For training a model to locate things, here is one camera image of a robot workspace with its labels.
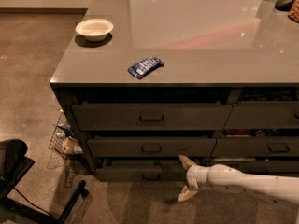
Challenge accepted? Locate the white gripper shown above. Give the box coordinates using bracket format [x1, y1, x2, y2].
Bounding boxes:
[178, 155, 209, 202]

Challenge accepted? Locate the grey drawer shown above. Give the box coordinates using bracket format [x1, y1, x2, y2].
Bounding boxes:
[72, 103, 232, 131]
[225, 101, 299, 129]
[206, 159, 299, 176]
[94, 158, 187, 182]
[212, 136, 299, 158]
[87, 136, 216, 157]

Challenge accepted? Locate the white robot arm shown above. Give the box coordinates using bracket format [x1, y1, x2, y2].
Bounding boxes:
[178, 155, 299, 224]

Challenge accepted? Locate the grey drawer cabinet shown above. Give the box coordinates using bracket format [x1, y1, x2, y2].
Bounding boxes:
[50, 0, 299, 174]

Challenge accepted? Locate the blue snack packet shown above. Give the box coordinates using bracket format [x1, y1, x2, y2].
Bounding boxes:
[128, 57, 164, 79]

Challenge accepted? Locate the white paper bowl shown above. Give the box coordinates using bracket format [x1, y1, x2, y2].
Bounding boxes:
[75, 19, 114, 42]

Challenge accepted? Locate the orange woven object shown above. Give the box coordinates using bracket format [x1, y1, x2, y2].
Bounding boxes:
[288, 0, 299, 22]

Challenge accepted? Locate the wire basket with items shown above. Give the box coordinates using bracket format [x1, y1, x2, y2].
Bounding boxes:
[46, 109, 84, 189]

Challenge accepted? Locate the black cable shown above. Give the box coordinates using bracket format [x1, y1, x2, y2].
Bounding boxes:
[12, 186, 59, 220]

